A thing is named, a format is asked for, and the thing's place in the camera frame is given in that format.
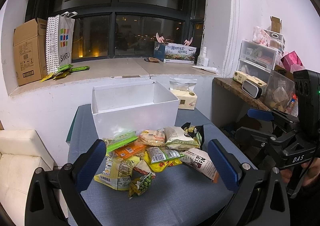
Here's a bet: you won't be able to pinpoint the white open storage box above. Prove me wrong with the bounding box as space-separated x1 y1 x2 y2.
91 79 179 139

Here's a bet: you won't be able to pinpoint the printed tissue box on sill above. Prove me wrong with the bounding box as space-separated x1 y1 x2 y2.
153 42 197 64

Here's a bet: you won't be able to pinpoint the yellow red-text snack bag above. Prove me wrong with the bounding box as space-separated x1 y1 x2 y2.
144 151 182 173

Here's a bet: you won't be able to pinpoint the white Sanfu shopping bag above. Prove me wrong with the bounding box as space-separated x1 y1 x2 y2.
46 11 78 74

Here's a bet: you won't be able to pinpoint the yellow barcode snack bag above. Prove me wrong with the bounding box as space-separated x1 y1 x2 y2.
94 156 140 191

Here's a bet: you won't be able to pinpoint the white lotion bottle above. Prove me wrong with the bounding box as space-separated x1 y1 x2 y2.
196 46 209 67

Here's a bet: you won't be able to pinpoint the cream leather sofa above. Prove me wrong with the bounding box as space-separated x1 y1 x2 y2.
0 130 54 225

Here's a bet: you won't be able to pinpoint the pale green white snack bag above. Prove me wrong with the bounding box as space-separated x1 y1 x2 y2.
164 126 200 150

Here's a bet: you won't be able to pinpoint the black green snack bag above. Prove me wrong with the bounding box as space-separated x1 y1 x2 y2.
181 123 205 150

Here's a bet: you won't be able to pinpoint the white red printed snack bag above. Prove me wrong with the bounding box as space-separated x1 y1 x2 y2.
180 148 219 183

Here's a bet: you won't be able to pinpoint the person's right hand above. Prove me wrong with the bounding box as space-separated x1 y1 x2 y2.
280 158 320 186

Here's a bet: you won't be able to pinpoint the beige orange-edged snack packet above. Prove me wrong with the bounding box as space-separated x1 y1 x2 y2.
133 160 156 179

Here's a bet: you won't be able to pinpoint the green barcode seed packet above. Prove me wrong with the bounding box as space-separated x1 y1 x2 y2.
147 146 184 164

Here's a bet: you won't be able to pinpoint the beige small carton box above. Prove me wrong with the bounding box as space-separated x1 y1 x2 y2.
233 71 267 99

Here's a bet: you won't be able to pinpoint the clear plastic drawer unit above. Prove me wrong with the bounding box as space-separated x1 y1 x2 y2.
236 40 277 83

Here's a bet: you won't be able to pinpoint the brown cardboard box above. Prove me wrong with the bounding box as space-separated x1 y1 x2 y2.
13 18 47 86

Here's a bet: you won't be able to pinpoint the pink gift box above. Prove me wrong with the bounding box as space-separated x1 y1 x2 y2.
281 51 305 73

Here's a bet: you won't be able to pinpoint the green sachets on sill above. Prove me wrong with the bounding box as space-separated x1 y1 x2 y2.
40 64 90 82

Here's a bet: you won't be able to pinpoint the round rice cracker pack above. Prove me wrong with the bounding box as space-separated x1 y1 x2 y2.
138 130 166 146

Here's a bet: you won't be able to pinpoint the orange snack packet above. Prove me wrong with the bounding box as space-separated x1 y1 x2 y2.
114 140 148 159

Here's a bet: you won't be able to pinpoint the green pea snack packet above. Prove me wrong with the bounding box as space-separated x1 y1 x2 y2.
128 173 152 199

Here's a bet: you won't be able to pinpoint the wooden side table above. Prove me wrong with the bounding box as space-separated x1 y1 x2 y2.
213 77 270 111

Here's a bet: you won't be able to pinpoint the clear acrylic container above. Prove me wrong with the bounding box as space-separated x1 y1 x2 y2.
263 70 295 112

